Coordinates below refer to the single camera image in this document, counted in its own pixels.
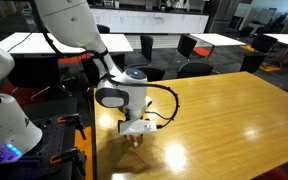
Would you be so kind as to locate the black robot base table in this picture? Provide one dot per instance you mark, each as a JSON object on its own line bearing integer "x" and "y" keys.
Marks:
{"x": 57, "y": 138}

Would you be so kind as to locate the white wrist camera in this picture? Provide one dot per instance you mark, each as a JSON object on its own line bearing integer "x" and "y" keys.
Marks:
{"x": 137, "y": 127}

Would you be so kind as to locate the orange black clamp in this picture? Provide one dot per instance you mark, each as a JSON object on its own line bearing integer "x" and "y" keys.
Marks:
{"x": 75, "y": 119}
{"x": 75, "y": 155}

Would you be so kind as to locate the orange black clamp front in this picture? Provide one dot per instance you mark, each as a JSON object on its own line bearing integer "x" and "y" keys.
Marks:
{"x": 75, "y": 155}

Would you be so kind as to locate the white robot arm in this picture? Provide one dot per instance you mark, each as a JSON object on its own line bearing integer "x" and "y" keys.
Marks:
{"x": 72, "y": 25}

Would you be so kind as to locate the white table middle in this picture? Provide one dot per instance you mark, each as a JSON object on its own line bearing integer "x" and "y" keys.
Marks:
{"x": 218, "y": 40}

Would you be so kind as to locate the black chair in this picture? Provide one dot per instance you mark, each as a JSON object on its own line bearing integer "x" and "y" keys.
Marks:
{"x": 194, "y": 69}
{"x": 153, "y": 73}
{"x": 251, "y": 63}
{"x": 146, "y": 46}
{"x": 186, "y": 45}
{"x": 263, "y": 43}

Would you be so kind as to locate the white table right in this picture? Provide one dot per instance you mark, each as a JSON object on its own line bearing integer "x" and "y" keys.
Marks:
{"x": 285, "y": 38}

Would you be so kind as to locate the white cabinet counter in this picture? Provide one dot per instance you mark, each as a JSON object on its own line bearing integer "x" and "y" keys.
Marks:
{"x": 127, "y": 21}

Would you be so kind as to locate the red and white marker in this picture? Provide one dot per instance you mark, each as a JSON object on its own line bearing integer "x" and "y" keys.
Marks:
{"x": 134, "y": 141}

